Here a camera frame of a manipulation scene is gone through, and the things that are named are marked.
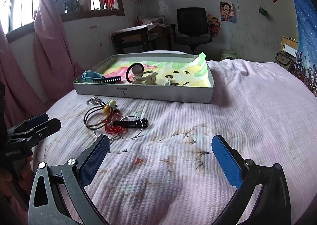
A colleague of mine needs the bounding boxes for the thin silver bangles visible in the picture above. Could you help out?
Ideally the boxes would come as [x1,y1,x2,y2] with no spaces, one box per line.
[92,115,145,140]

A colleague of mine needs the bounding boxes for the brown cord bead necklace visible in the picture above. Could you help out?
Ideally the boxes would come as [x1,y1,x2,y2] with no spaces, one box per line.
[83,99,121,131]

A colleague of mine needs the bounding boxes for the black bead bracelet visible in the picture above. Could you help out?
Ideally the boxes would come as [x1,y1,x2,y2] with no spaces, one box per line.
[125,63,145,84]

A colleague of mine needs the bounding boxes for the black wavy hair clip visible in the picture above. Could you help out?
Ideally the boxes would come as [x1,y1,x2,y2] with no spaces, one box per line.
[113,118,149,128]

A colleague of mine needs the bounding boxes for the cream hair claw clip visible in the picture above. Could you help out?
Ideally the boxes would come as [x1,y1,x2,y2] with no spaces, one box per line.
[132,65,158,85]

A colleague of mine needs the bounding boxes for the silver chain-link hair clip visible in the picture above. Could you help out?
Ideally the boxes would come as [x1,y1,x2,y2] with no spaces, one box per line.
[164,75,173,86]

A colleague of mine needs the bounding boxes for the person's left hand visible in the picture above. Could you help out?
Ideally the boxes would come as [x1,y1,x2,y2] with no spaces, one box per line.
[1,156,33,191]

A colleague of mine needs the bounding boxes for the pink curtain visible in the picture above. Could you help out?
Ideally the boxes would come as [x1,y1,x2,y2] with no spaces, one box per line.
[1,0,83,126]

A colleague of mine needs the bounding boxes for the light blue watch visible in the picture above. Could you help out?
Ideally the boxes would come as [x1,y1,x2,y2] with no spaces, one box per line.
[81,70,121,83]

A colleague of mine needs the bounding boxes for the patterned handbag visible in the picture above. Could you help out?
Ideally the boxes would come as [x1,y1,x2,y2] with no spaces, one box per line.
[275,51,296,74]

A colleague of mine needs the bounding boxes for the dark wooden desk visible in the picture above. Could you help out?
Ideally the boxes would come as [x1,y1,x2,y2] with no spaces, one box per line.
[111,23,173,54]

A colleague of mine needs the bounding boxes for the grey shallow cardboard box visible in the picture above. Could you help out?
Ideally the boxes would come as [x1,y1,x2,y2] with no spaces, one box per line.
[73,51,214,103]

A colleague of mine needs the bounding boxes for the colourful cartoon cloth liner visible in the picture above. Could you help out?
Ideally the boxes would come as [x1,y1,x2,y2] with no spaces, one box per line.
[102,53,213,88]

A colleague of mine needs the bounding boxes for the green plastic stool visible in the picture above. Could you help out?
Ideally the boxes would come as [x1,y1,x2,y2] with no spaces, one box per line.
[220,49,236,60]

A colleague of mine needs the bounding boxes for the black office chair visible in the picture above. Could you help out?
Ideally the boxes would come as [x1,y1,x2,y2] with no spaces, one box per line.
[170,7,212,54]

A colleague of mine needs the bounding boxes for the family cartoon poster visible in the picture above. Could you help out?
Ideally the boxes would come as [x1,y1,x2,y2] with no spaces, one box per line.
[207,14,222,38]

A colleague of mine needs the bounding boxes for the blue dotted fabric wardrobe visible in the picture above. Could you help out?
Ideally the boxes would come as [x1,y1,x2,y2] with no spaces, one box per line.
[293,0,316,95]

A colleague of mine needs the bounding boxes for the silver crystal ring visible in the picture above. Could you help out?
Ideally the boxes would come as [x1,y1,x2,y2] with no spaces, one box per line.
[86,96,101,106]

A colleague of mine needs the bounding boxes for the cardboard box by wall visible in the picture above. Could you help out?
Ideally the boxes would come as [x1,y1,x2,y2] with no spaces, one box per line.
[281,36,298,57]

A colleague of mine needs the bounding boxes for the green tag on wall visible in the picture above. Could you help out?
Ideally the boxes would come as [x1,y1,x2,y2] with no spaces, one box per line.
[258,7,269,17]

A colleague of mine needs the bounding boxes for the cartoon poster on wall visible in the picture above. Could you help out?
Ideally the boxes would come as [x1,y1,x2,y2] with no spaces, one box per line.
[220,2,234,22]

